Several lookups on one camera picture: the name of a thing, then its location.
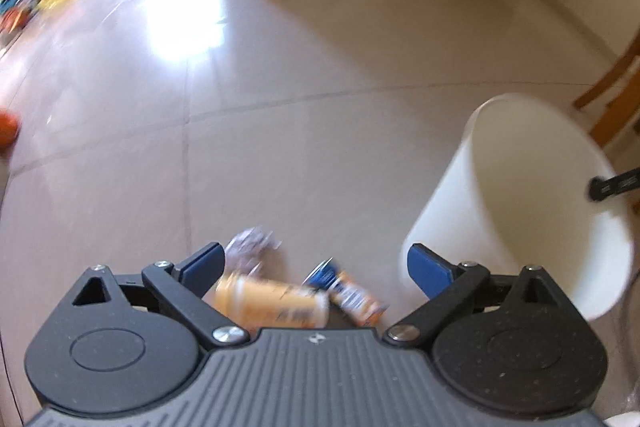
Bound white plastic bin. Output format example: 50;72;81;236
399;93;636;322

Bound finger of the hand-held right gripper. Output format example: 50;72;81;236
586;172;640;204

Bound silver foil wrapper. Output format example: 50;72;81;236
224;226;283;277

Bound blue orange snack packet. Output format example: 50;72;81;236
302;259;391;327

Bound orange drink can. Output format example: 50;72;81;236
207;272;331;333

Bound colourful clutter pile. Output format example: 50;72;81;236
0;0;43;35

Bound orange round object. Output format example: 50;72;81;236
0;109;21;154

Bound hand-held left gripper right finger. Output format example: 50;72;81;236
384;243;576;350

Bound wooden chair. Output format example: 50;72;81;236
574;41;640;158

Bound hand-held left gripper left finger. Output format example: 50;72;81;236
70;243;251;350

